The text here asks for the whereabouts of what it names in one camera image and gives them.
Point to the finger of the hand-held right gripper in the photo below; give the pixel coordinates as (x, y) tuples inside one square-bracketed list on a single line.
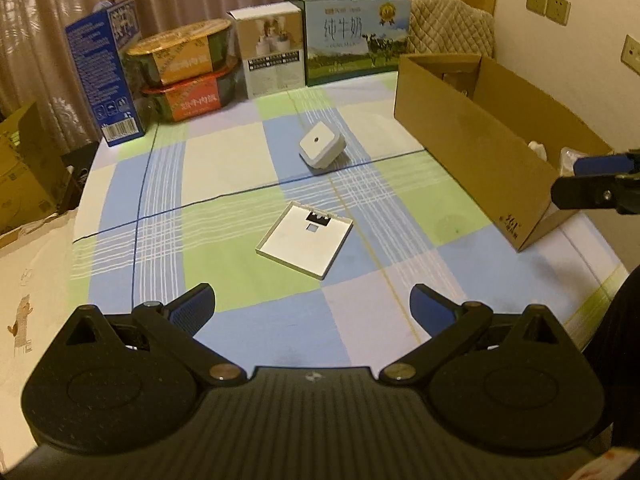
[(600, 164), (580, 192)]

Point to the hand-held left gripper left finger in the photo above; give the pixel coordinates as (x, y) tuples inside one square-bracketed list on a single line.
[(192, 307)]

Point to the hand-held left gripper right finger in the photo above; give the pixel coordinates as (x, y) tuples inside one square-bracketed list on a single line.
[(432, 310)]

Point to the white power adapter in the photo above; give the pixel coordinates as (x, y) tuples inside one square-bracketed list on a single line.
[(539, 151)]

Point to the white square tray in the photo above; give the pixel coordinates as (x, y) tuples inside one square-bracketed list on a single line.
[(300, 245)]

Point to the white printed cloth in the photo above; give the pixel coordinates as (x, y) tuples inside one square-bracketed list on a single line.
[(30, 300)]

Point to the dark object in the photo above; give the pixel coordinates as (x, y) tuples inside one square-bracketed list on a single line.
[(80, 175)]

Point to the white square plug-in device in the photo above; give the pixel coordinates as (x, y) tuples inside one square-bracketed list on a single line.
[(320, 145)]

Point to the beige quilted chair cushion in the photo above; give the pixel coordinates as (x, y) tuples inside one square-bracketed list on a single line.
[(450, 25)]

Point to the red orange instant noodle bowl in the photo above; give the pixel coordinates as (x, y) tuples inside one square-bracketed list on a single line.
[(195, 97)]

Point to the brown cardboard storage box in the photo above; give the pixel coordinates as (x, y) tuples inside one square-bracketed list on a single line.
[(25, 175)]

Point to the tall blue carton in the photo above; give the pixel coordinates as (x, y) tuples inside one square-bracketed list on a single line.
[(102, 75)]

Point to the yellow instant noodle bowl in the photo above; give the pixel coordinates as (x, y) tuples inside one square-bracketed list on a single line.
[(180, 52)]

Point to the white paper product box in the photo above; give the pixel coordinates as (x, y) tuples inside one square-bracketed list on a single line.
[(272, 55)]

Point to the blue green milk case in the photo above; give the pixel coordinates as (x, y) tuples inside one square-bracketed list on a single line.
[(355, 35)]

